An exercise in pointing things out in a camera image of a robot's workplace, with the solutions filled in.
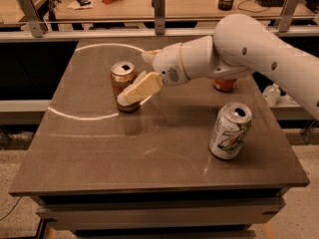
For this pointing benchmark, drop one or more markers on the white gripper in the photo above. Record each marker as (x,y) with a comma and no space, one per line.
(166,65)

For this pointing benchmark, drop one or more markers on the orange LaCroix can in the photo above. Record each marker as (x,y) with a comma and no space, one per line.
(123,74)

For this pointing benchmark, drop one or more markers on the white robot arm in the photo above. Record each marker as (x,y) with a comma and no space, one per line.
(239,46)

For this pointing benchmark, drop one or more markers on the red Coca-Cola can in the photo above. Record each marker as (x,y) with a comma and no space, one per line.
(224,85)

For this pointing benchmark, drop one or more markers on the white green 7up can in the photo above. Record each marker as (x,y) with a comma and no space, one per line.
(231,127)

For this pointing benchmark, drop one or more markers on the black mesh pen cup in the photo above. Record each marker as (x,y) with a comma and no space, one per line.
(225,5)

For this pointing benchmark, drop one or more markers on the clear plastic sanitizer bottle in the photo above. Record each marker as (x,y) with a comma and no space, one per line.
(271,94)

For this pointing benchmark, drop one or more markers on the middle metal rail bracket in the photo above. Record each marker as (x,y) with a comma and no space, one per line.
(159,7)

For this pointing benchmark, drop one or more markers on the metal rail bracket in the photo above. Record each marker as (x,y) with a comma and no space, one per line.
(36,25)
(159,7)
(283,22)

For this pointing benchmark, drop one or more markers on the left metal rail bracket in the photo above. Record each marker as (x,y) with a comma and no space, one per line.
(36,25)

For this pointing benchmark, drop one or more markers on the right metal rail bracket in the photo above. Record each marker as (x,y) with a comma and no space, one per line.
(283,22)

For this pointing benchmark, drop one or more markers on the metal horizontal rail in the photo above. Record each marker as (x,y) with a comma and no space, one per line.
(57,36)

